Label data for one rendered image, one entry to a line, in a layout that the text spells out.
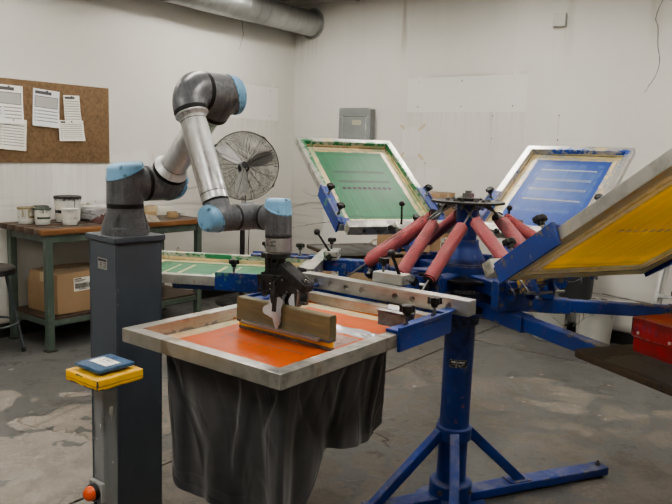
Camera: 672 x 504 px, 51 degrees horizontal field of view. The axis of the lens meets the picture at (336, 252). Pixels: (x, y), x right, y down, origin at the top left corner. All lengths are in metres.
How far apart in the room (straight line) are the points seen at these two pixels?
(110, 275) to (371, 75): 5.21
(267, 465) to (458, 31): 5.39
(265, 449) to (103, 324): 0.80
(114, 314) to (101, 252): 0.20
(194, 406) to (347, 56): 5.76
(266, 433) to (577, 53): 4.97
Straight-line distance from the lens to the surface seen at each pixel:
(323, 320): 1.88
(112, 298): 2.31
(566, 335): 2.42
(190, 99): 2.03
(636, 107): 6.07
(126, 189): 2.30
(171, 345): 1.85
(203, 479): 2.05
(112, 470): 1.87
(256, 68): 7.37
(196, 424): 2.01
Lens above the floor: 1.49
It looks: 8 degrees down
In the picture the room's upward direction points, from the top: 2 degrees clockwise
